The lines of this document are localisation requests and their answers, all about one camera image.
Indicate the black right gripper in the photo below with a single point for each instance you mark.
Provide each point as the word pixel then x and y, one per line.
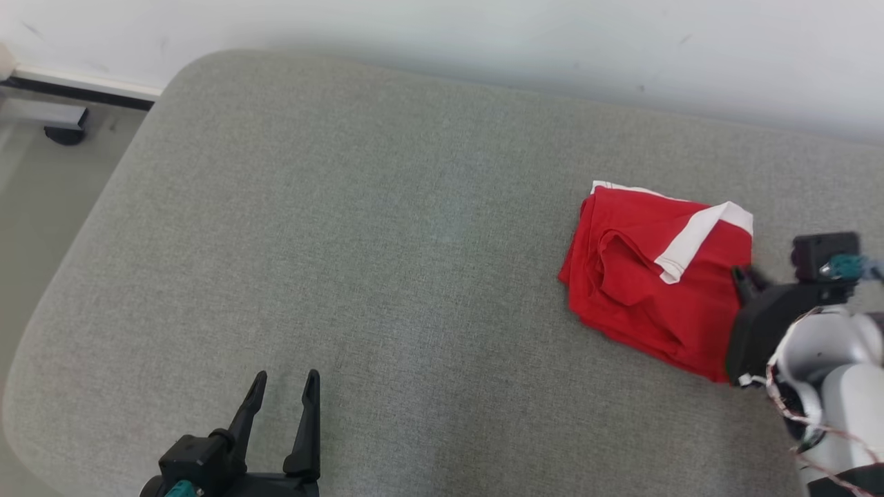
pixel 766 324

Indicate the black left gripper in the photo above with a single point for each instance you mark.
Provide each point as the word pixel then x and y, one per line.
pixel 283 486

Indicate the red white number 23 jersey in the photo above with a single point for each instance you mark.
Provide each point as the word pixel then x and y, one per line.
pixel 621 310

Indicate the grey fabric sofa cushion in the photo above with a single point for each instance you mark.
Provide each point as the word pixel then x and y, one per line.
pixel 345 241

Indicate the black furniture foot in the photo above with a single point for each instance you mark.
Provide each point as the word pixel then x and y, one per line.
pixel 65 131

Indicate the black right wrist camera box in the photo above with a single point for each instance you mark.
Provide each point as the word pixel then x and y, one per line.
pixel 818 252

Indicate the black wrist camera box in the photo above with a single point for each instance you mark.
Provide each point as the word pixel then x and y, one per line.
pixel 818 252
pixel 200 455

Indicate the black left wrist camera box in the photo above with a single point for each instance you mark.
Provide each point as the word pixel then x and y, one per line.
pixel 200 455

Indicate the black white wall baseboard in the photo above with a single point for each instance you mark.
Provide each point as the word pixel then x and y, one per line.
pixel 83 86

